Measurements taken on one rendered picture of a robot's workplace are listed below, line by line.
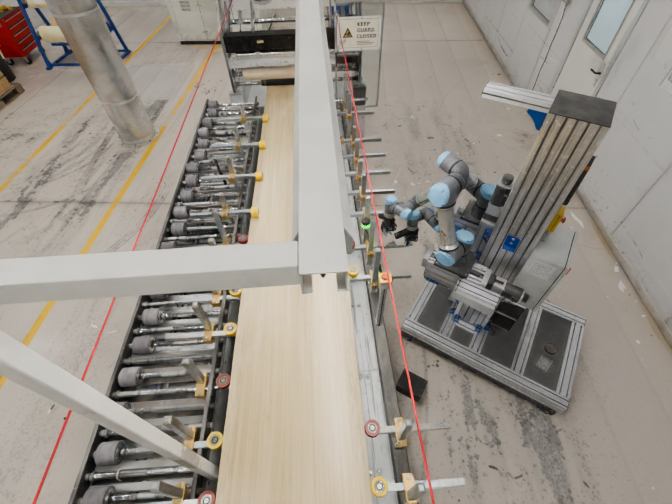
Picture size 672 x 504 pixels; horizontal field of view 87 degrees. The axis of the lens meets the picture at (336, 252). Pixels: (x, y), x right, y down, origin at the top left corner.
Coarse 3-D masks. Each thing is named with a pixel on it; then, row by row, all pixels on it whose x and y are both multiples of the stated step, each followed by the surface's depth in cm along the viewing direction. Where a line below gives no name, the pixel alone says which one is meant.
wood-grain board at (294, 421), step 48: (288, 96) 404; (288, 144) 343; (288, 192) 297; (288, 240) 263; (288, 288) 235; (336, 288) 234; (240, 336) 214; (288, 336) 213; (336, 336) 212; (240, 384) 195; (288, 384) 195; (336, 384) 194; (240, 432) 180; (288, 432) 179; (336, 432) 179; (240, 480) 166; (288, 480) 166; (336, 480) 165
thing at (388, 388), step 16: (352, 176) 341; (368, 272) 267; (368, 288) 258; (384, 336) 233; (384, 352) 226; (384, 368) 220; (384, 384) 213; (384, 400) 208; (400, 416) 202; (400, 448) 191; (400, 464) 186; (400, 480) 182; (400, 496) 178
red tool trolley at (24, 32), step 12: (0, 12) 652; (12, 12) 655; (0, 24) 635; (12, 24) 654; (24, 24) 681; (0, 36) 649; (12, 36) 652; (24, 36) 680; (0, 48) 664; (12, 48) 665; (24, 48) 677; (12, 60) 688
